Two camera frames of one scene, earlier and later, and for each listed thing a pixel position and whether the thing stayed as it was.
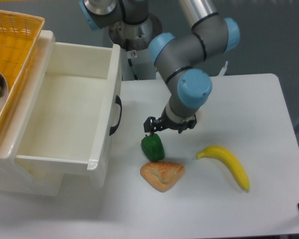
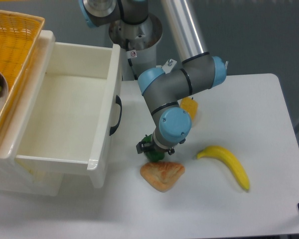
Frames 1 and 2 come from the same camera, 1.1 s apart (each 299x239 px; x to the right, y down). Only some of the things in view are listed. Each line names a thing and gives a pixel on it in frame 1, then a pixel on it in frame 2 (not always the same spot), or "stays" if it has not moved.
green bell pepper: (152, 146) stays
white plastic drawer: (68, 130) stays
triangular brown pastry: (162, 176) stays
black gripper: (152, 125) → (140, 148)
